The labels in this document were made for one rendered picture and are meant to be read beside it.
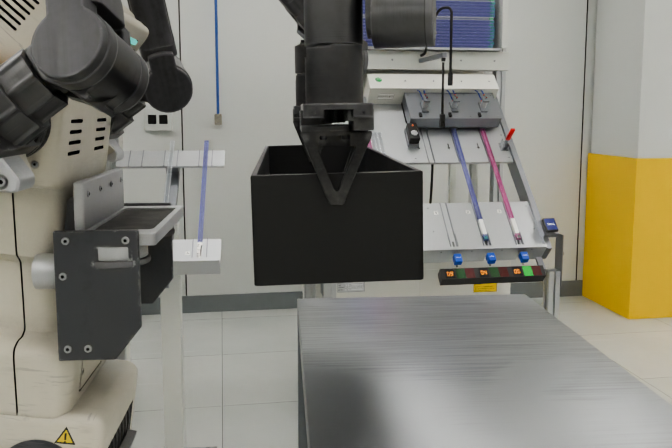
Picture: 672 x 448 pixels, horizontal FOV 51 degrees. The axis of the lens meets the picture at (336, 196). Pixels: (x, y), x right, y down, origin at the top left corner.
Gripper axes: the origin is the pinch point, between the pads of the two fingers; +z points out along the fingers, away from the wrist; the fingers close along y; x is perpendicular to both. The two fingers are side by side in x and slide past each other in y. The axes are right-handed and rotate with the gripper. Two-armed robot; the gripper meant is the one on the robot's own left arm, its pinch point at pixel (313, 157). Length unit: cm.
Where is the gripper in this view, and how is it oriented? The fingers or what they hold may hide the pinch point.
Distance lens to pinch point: 127.2
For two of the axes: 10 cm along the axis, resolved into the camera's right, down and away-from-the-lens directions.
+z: 0.2, 9.9, 1.3
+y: -0.7, -1.3, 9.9
